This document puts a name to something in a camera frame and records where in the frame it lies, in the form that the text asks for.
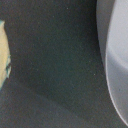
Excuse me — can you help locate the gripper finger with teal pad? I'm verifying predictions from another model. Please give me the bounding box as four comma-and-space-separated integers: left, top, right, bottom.
0, 21, 11, 89

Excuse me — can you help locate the grey pot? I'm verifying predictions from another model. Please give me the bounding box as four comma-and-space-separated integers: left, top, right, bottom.
96, 0, 128, 127

